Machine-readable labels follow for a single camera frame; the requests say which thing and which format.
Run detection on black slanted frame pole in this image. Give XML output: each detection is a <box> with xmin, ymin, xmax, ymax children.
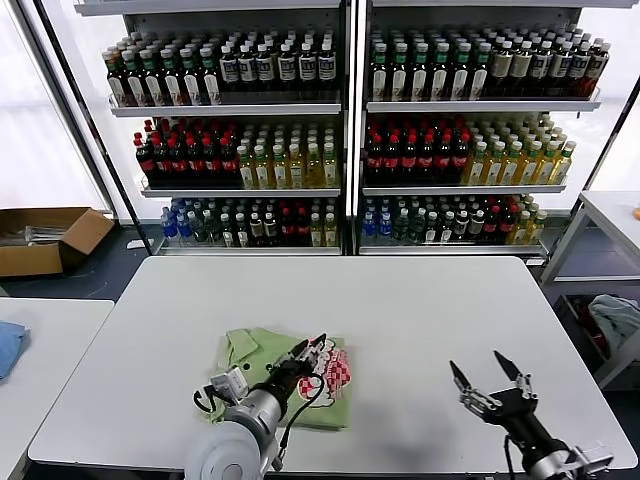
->
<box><xmin>569</xmin><ymin>74</ymin><xmax>640</xmax><ymax>224</ymax></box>
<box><xmin>19</xmin><ymin>0</ymin><xmax>154</xmax><ymax>251</ymax></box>

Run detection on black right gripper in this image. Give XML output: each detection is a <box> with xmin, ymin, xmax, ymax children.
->
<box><xmin>450</xmin><ymin>350</ymin><xmax>550</xmax><ymax>447</ymax></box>

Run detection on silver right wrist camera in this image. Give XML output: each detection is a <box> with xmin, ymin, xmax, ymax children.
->
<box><xmin>569</xmin><ymin>440</ymin><xmax>615</xmax><ymax>474</ymax></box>

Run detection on grey metal drinks shelf rack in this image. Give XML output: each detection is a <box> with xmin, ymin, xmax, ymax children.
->
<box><xmin>74</xmin><ymin>0</ymin><xmax>357</xmax><ymax>257</ymax></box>
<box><xmin>355</xmin><ymin>0</ymin><xmax>604</xmax><ymax>259</ymax></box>

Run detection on clear plastic packets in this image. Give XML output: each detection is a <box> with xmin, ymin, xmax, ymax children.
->
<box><xmin>22</xmin><ymin>224</ymin><xmax>69</xmax><ymax>247</ymax></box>

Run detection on green polo shirt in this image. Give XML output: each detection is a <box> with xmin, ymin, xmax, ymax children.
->
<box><xmin>197</xmin><ymin>327</ymin><xmax>355</xmax><ymax>431</ymax></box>

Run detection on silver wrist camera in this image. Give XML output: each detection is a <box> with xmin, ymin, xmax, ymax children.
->
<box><xmin>207</xmin><ymin>365</ymin><xmax>250</xmax><ymax>402</ymax></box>
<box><xmin>569</xmin><ymin>440</ymin><xmax>615</xmax><ymax>474</ymax></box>

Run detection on blue folded cloth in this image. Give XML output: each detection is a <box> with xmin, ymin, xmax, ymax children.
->
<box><xmin>0</xmin><ymin>319</ymin><xmax>32</xmax><ymax>386</ymax></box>

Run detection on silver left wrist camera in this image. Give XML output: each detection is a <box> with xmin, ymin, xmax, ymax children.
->
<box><xmin>207</xmin><ymin>365</ymin><xmax>250</xmax><ymax>402</ymax></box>

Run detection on pale blue crumpled cloth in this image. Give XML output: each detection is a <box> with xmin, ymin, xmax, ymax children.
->
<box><xmin>587</xmin><ymin>293</ymin><xmax>640</xmax><ymax>359</ymax></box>

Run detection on dark bottle beige label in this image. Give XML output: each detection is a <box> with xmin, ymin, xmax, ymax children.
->
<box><xmin>489</xmin><ymin>40</ymin><xmax>514</xmax><ymax>99</ymax></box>
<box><xmin>509</xmin><ymin>40</ymin><xmax>534</xmax><ymax>99</ymax></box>

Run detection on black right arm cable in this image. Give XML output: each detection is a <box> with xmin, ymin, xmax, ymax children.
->
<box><xmin>502</xmin><ymin>434</ymin><xmax>524</xmax><ymax>480</ymax></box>

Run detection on open cardboard box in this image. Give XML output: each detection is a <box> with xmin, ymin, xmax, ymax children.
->
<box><xmin>0</xmin><ymin>206</ymin><xmax>117</xmax><ymax>278</ymax></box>

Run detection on dark bottle green cap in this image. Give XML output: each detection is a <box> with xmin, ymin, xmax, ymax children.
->
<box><xmin>104</xmin><ymin>49</ymin><xmax>130</xmax><ymax>108</ymax></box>
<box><xmin>122</xmin><ymin>48</ymin><xmax>149</xmax><ymax>108</ymax></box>
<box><xmin>200</xmin><ymin>46</ymin><xmax>223</xmax><ymax>106</ymax></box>
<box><xmin>451</xmin><ymin>42</ymin><xmax>472</xmax><ymax>103</ymax></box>
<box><xmin>370</xmin><ymin>42</ymin><xmax>390</xmax><ymax>103</ymax></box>
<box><xmin>160</xmin><ymin>47</ymin><xmax>185</xmax><ymax>107</ymax></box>
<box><xmin>411</xmin><ymin>42</ymin><xmax>430</xmax><ymax>103</ymax></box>
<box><xmin>140</xmin><ymin>48</ymin><xmax>167</xmax><ymax>107</ymax></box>
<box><xmin>431</xmin><ymin>42</ymin><xmax>451</xmax><ymax>103</ymax></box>
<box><xmin>391</xmin><ymin>42</ymin><xmax>410</xmax><ymax>103</ymax></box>
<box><xmin>469</xmin><ymin>42</ymin><xmax>494</xmax><ymax>103</ymax></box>
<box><xmin>180</xmin><ymin>46</ymin><xmax>204</xmax><ymax>106</ymax></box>

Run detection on grey metal frame table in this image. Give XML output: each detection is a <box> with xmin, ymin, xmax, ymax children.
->
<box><xmin>539</xmin><ymin>189</ymin><xmax>640</xmax><ymax>391</ymax></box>

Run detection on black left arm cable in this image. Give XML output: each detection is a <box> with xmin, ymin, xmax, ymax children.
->
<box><xmin>272</xmin><ymin>377</ymin><xmax>327</xmax><ymax>474</ymax></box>

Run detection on dark bottle blue white label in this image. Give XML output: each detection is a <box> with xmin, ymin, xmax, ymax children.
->
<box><xmin>318</xmin><ymin>42</ymin><xmax>337</xmax><ymax>94</ymax></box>
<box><xmin>549</xmin><ymin>41</ymin><xmax>574</xmax><ymax>99</ymax></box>
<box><xmin>568</xmin><ymin>43</ymin><xmax>592</xmax><ymax>99</ymax></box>
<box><xmin>277</xmin><ymin>43</ymin><xmax>297</xmax><ymax>94</ymax></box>
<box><xmin>255</xmin><ymin>43</ymin><xmax>275</xmax><ymax>94</ymax></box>
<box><xmin>298</xmin><ymin>42</ymin><xmax>318</xmax><ymax>94</ymax></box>
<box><xmin>584</xmin><ymin>44</ymin><xmax>612</xmax><ymax>99</ymax></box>
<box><xmin>530</xmin><ymin>40</ymin><xmax>554</xmax><ymax>99</ymax></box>
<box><xmin>238</xmin><ymin>43</ymin><xmax>258</xmax><ymax>94</ymax></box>
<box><xmin>220</xmin><ymin>43</ymin><xmax>240</xmax><ymax>94</ymax></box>

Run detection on red item under table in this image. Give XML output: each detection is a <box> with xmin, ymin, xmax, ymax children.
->
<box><xmin>574</xmin><ymin>297</ymin><xmax>611</xmax><ymax>351</ymax></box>

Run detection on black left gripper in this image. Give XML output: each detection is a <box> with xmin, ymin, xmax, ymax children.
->
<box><xmin>268</xmin><ymin>333</ymin><xmax>328</xmax><ymax>394</ymax></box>

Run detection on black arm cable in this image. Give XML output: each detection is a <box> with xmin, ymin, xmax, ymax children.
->
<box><xmin>502</xmin><ymin>434</ymin><xmax>524</xmax><ymax>480</ymax></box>
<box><xmin>272</xmin><ymin>377</ymin><xmax>327</xmax><ymax>474</ymax></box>

